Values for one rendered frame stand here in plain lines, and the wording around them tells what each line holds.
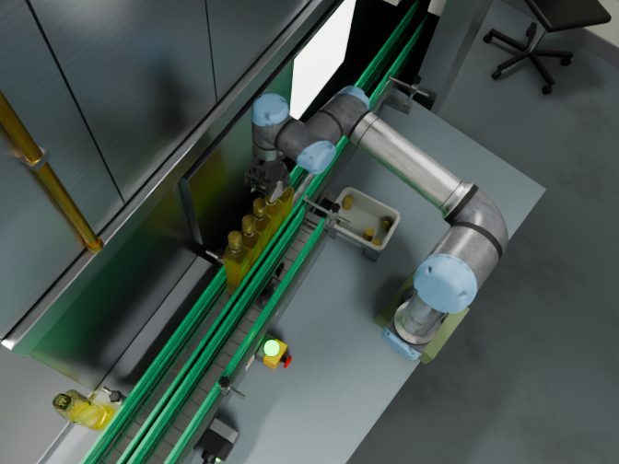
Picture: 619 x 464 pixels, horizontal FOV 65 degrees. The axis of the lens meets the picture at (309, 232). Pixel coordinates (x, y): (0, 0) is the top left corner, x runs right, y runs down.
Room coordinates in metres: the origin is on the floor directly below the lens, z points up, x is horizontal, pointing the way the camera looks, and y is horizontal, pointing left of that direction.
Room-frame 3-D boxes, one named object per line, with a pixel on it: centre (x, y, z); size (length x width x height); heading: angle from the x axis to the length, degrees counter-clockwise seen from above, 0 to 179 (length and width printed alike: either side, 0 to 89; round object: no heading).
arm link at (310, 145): (0.64, 0.03, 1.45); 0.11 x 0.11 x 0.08; 61
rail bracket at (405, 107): (1.38, -0.25, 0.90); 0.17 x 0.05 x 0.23; 71
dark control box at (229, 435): (0.09, 0.13, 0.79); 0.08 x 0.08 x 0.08; 71
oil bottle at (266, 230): (0.64, 0.14, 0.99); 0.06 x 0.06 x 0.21; 70
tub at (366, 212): (0.86, -0.17, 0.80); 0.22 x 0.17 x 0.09; 71
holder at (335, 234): (0.86, -0.15, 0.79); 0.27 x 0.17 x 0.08; 71
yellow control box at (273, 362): (0.35, 0.04, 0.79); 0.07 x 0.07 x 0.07; 71
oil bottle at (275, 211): (0.69, 0.12, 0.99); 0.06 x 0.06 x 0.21; 71
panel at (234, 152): (1.00, 0.16, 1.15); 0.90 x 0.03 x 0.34; 161
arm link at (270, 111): (0.67, 0.13, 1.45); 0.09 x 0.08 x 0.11; 61
